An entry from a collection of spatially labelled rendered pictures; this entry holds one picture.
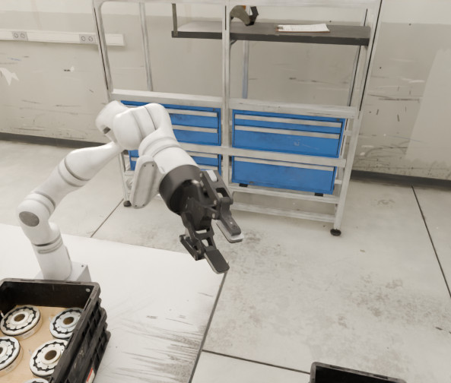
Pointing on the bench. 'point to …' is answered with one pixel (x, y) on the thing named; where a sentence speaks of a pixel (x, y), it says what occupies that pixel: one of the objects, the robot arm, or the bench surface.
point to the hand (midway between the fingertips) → (224, 248)
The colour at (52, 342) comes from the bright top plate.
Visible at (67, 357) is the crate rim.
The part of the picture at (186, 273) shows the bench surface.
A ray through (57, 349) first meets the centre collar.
